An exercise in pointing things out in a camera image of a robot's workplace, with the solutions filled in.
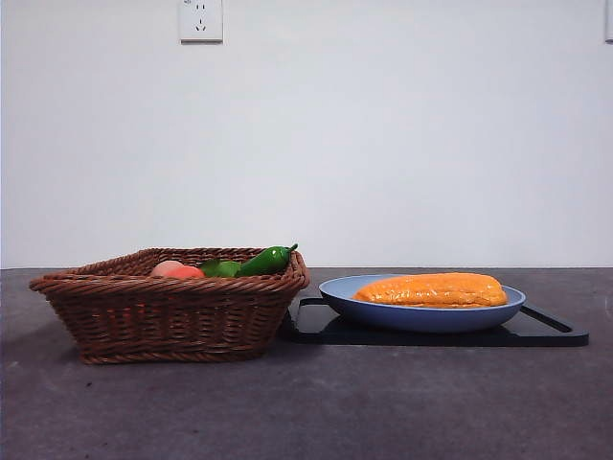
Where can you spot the orange-yellow corn cob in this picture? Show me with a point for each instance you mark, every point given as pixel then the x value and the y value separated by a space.
pixel 431 290

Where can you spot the blue round plate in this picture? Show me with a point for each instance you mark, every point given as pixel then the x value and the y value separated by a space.
pixel 421 318

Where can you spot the brown wicker basket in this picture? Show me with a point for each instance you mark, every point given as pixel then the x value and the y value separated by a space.
pixel 167 321

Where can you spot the green chili pepper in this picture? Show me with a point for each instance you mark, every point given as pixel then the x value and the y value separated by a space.
pixel 265 259

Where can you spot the black rectangular tray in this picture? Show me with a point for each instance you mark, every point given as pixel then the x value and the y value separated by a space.
pixel 335 335

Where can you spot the orange carrot with green leaves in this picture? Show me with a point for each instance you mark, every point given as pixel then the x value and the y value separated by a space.
pixel 184 272

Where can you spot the beige egg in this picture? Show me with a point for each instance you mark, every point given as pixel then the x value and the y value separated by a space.
pixel 163 268

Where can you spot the white wall socket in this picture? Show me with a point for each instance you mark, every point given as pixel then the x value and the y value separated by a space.
pixel 201 21

